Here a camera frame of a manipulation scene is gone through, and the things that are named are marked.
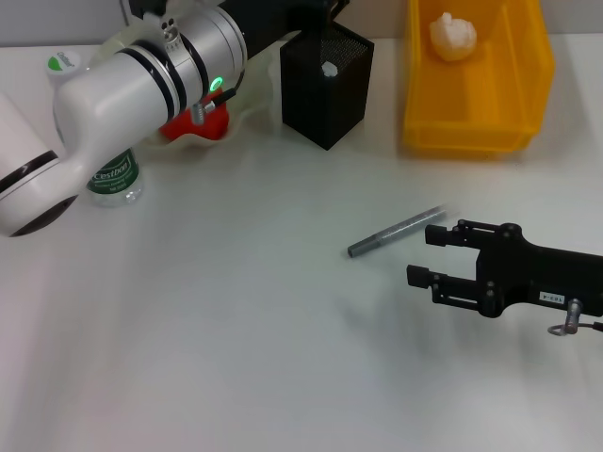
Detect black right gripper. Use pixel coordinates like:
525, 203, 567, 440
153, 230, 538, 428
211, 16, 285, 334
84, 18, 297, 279
405, 218, 603, 320

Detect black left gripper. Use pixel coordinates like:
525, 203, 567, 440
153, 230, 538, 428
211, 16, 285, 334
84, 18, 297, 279
219, 0, 350, 59

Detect white paper ball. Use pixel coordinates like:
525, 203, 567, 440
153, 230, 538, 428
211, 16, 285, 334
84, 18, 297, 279
428, 12, 478, 62

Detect clear water bottle green label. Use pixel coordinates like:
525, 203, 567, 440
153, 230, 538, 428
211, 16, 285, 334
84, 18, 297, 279
45, 50, 144, 209

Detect grey glitter pen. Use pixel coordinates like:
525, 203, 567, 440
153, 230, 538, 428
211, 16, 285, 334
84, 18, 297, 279
347, 202, 448, 259

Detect black mesh pen holder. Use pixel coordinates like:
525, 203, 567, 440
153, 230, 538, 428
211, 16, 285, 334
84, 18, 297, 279
279, 23, 376, 152

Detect translucent wavy glass fruit plate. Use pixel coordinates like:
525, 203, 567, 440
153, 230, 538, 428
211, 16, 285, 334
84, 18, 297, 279
93, 23, 284, 154

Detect yellow plastic bin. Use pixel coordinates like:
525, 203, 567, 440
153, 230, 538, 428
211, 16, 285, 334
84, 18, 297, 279
402, 0, 556, 159

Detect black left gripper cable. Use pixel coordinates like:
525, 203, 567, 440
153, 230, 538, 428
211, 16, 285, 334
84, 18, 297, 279
190, 70, 246, 124

